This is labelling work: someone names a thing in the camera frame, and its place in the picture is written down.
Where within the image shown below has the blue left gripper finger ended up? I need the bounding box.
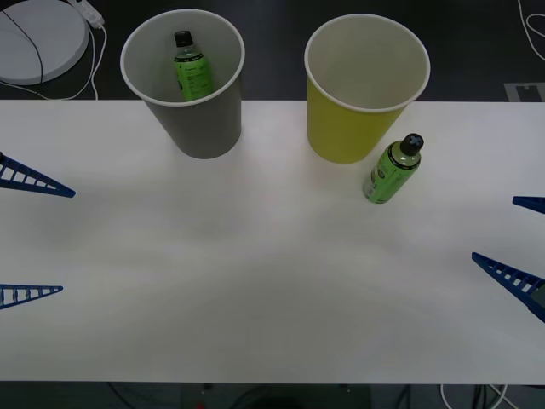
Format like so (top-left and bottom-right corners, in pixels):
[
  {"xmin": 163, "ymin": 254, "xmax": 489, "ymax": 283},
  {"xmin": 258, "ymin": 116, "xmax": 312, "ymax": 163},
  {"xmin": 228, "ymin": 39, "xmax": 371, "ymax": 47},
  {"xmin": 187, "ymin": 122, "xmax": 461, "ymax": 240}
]
[
  {"xmin": 0, "ymin": 284, "xmax": 64, "ymax": 311},
  {"xmin": 0, "ymin": 152, "xmax": 77, "ymax": 199}
]

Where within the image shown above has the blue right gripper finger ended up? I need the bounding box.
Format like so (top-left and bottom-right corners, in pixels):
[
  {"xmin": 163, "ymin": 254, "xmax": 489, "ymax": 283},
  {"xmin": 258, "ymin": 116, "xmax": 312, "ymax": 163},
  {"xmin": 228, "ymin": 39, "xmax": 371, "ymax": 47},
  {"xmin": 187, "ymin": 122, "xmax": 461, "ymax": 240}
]
[
  {"xmin": 471, "ymin": 251, "xmax": 545, "ymax": 325},
  {"xmin": 512, "ymin": 195, "xmax": 545, "ymax": 215}
]

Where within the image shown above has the green bottle cross-marked black cap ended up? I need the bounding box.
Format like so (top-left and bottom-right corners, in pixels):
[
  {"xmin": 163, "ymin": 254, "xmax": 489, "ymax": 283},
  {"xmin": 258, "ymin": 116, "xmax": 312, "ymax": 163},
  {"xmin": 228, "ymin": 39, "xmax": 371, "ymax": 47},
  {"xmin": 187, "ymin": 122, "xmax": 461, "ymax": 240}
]
[{"xmin": 362, "ymin": 133, "xmax": 426, "ymax": 205}]

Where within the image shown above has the grey floor marker tag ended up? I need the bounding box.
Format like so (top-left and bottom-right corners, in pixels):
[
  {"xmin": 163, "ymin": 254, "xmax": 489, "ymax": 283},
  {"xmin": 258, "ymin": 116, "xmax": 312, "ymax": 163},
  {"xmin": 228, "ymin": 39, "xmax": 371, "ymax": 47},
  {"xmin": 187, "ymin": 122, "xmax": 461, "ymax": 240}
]
[{"xmin": 504, "ymin": 83, "xmax": 545, "ymax": 103}]

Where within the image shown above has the white round lamp base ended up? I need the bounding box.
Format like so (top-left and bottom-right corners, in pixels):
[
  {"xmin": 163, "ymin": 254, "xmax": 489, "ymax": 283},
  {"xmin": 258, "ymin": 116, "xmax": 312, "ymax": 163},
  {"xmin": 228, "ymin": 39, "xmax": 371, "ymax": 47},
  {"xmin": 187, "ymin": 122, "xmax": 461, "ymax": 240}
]
[{"xmin": 0, "ymin": 0, "xmax": 90, "ymax": 85}]

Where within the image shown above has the green bottle plain black cap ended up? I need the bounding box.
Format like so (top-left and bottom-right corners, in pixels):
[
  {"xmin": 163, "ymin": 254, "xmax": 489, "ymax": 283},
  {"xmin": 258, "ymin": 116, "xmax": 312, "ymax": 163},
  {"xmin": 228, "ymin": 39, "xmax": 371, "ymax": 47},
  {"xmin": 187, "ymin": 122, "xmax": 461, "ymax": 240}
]
[{"xmin": 173, "ymin": 30, "xmax": 215, "ymax": 102}]

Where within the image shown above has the white power strip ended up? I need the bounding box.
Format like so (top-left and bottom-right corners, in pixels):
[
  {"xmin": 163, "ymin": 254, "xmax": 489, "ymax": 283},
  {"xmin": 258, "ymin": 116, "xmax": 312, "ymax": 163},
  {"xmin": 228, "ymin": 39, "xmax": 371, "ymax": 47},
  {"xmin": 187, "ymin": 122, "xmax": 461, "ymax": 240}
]
[{"xmin": 70, "ymin": 0, "xmax": 106, "ymax": 29}]

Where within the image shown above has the yellow-green plastic bin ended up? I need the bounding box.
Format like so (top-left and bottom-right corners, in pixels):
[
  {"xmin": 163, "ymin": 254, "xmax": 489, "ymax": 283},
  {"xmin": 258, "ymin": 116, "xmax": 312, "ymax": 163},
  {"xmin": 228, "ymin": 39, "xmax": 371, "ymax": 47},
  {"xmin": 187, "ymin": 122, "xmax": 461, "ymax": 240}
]
[{"xmin": 303, "ymin": 13, "xmax": 431, "ymax": 164}]

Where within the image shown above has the white looped cable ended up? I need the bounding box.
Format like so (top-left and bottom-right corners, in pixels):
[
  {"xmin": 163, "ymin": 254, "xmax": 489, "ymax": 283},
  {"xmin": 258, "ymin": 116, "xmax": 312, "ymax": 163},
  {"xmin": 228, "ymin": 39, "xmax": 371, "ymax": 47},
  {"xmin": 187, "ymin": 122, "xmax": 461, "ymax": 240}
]
[{"xmin": 439, "ymin": 383, "xmax": 510, "ymax": 409}]

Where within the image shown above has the white power strip cable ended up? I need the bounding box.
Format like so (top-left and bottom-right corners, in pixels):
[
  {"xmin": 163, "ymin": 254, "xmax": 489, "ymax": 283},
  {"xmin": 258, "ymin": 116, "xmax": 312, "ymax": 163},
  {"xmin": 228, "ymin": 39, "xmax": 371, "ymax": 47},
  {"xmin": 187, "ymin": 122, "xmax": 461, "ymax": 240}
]
[{"xmin": 59, "ymin": 23, "xmax": 108, "ymax": 101}]

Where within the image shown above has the thin black cable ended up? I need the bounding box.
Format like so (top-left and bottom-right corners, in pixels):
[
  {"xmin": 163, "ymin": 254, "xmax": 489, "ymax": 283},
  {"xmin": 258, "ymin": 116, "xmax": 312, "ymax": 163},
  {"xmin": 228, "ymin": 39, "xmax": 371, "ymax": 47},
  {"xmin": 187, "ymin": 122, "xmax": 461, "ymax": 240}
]
[{"xmin": 0, "ymin": 8, "xmax": 46, "ymax": 86}]

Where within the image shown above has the white floor cable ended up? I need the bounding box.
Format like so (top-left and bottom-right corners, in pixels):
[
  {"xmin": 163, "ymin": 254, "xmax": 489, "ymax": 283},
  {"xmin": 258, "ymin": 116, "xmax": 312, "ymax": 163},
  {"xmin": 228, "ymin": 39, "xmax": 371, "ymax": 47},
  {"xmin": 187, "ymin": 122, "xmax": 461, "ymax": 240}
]
[{"xmin": 517, "ymin": 0, "xmax": 545, "ymax": 73}]

